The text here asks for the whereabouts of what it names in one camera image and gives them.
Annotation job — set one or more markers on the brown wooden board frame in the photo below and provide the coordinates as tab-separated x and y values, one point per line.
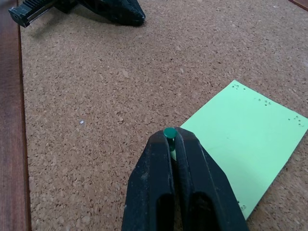
10	134

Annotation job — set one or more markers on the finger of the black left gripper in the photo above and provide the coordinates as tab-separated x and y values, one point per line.
131	6
113	15

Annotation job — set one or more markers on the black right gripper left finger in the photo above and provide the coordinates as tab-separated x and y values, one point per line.
146	183

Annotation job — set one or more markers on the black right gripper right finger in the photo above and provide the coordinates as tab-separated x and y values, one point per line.
204	187

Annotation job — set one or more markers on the cork board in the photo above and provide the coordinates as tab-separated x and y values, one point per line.
115	79

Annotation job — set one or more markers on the green paper note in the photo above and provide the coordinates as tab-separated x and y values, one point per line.
243	142

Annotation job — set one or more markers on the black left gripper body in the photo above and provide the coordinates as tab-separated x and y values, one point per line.
29	10

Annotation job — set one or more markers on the green pushpin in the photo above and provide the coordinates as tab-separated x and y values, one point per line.
170	132

